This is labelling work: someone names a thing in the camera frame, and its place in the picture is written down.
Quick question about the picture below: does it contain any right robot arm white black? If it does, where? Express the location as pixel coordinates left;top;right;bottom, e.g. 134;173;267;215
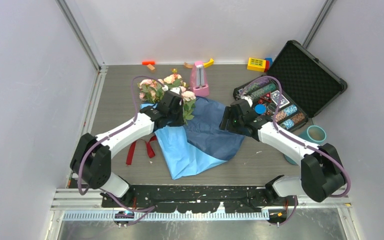
219;99;351;205

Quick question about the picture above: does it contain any yellow toy block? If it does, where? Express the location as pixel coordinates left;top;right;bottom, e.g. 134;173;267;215
246;57;270;73

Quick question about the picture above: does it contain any teal cylindrical vase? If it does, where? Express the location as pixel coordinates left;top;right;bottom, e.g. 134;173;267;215
283;125;327;166

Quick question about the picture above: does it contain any orange red block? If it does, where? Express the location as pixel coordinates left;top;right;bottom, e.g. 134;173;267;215
141;61;156;65

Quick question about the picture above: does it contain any black poker chip case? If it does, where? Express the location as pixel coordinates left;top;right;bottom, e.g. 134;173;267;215
233;40;348;132

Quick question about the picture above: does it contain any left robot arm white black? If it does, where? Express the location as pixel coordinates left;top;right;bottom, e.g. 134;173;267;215
70;87;184;207

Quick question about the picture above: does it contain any red ribbon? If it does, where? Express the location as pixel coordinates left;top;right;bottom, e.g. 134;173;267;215
125;135;158;167

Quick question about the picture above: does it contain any yellow curved block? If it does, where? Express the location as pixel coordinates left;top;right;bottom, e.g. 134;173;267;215
203;58;215;68

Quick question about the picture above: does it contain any blue round chip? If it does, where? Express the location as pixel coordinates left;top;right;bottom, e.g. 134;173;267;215
254;104;267;115

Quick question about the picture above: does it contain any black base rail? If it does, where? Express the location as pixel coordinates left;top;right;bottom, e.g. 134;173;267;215
101;184;298;214

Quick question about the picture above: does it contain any blue toy block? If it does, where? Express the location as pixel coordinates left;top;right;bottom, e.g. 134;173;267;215
264;57;273;67

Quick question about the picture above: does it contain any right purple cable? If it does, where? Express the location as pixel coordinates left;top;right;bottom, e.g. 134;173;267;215
239;75;352;228

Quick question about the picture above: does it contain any pink flower bouquet blue wrap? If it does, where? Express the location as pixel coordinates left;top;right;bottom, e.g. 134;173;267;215
137;68;197;124

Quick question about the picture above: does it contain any playing card deck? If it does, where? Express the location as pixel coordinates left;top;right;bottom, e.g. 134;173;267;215
270;90;290;109

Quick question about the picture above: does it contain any dark blue wrapping paper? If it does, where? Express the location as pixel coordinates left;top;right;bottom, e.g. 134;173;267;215
154;97;245;180

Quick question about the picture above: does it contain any wooden curved block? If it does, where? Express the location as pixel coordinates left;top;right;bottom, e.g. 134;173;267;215
183;62;194;69

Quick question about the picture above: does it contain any pink metronome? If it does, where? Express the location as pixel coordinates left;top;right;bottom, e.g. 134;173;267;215
189;61;210;97

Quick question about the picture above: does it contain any small wooden block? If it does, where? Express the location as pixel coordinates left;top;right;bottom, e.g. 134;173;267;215
146;64;156;73

